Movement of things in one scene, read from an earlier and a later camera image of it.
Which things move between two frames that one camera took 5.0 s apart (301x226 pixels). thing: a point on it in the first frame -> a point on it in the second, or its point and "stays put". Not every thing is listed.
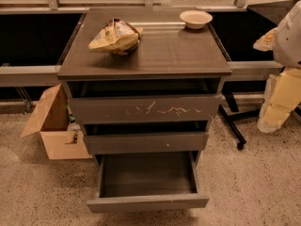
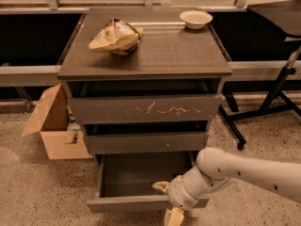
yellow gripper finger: [266, 42] -> [174, 217]
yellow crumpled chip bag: [118, 37] stays put
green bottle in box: [71, 118] stays put
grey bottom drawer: [148, 181] stays put
